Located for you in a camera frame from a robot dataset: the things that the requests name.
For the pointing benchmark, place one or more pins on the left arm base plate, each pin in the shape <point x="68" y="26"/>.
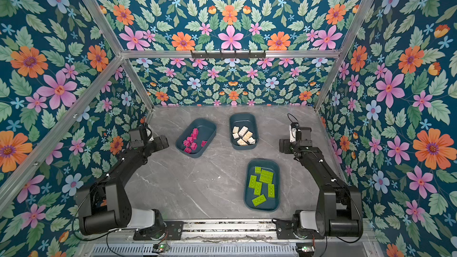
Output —
<point x="167" y="230"/>

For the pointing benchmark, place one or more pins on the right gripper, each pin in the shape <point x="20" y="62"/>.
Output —
<point x="285" y="143"/>

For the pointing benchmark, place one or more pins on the right teal bin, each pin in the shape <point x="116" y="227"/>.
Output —
<point x="271" y="204"/>

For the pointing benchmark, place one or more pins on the teal bin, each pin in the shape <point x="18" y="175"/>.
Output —
<point x="240" y="120"/>
<point x="207" y="131"/>
<point x="271" y="204"/>

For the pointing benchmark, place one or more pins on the green long brick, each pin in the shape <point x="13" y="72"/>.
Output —
<point x="252" y="182"/>
<point x="266" y="173"/>
<point x="271" y="191"/>
<point x="259" y="200"/>
<point x="257" y="190"/>

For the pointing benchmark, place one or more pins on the cream long brick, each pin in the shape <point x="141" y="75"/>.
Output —
<point x="247" y="136"/>

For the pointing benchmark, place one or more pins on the pink long brick bottom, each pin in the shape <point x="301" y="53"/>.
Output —
<point x="193" y="146"/>

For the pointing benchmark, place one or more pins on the middle teal bin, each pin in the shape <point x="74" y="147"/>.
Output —
<point x="240" y="120"/>

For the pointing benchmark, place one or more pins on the white long brick top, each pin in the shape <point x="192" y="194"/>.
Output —
<point x="241" y="142"/>

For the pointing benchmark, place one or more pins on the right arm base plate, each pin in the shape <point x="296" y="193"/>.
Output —
<point x="291" y="229"/>

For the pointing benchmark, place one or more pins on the white long brick bottom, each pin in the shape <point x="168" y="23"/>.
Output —
<point x="242" y="131"/>

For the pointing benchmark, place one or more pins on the left teal bin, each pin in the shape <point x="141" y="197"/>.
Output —
<point x="207" y="131"/>

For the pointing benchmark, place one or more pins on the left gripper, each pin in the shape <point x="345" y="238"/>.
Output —
<point x="157" y="146"/>

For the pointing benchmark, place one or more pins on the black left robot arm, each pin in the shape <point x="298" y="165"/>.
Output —
<point x="104" y="205"/>

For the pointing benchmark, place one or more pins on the white long brick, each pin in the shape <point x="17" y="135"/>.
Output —
<point x="241" y="142"/>
<point x="242" y="131"/>

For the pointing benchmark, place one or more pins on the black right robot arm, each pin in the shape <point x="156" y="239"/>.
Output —
<point x="339" y="210"/>

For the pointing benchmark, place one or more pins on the black bracket on rail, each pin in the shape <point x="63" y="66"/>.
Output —
<point x="228" y="54"/>

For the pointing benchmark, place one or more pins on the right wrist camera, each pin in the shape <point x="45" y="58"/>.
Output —
<point x="298" y="133"/>

